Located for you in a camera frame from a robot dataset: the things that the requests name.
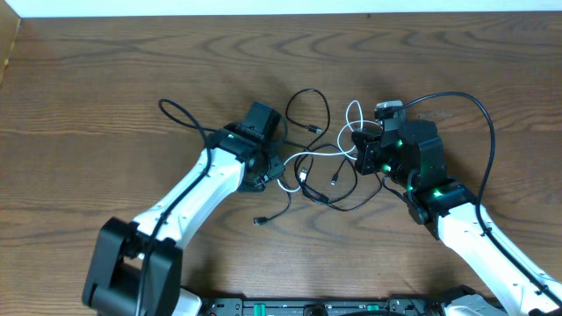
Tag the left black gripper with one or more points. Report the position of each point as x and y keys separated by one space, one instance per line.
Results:
x=272 y=171

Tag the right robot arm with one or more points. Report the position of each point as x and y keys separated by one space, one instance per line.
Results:
x=411 y=154

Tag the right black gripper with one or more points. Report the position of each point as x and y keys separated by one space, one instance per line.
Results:
x=363 y=150

